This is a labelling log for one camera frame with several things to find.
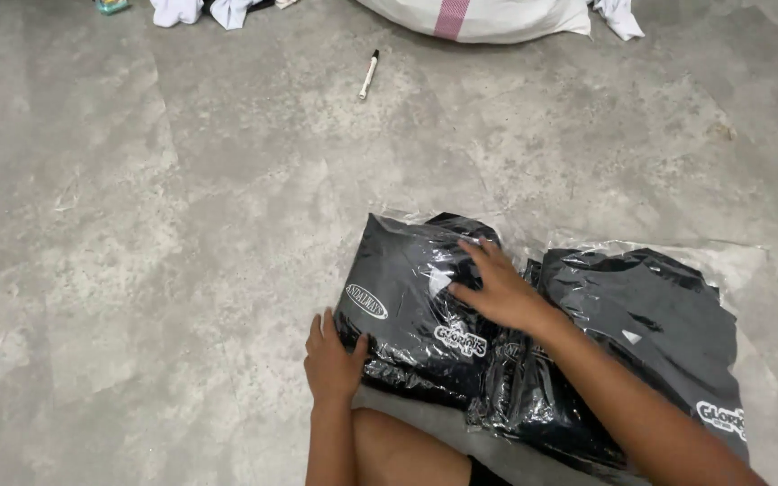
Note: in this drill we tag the person's right hand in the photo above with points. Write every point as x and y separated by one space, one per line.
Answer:
507 293

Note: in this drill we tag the person's left hand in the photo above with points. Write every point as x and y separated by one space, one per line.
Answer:
331 368

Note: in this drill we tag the black garment packet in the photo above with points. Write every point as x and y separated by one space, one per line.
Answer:
406 297

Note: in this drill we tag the black garment in clear bag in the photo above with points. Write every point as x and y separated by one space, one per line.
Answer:
537 398
659 324

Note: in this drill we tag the person's bare leg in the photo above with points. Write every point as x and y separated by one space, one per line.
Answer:
409 449

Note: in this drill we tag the person's black shorts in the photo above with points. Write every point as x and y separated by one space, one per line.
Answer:
487 474

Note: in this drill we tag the white marker with black cap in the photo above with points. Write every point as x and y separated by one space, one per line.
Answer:
369 73

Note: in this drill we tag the white sack with pink stripe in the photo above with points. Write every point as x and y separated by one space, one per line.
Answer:
477 17

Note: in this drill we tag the white cloth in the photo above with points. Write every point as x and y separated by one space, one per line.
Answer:
618 17
176 10
230 12

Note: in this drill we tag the small green object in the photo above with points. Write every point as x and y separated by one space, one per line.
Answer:
112 5

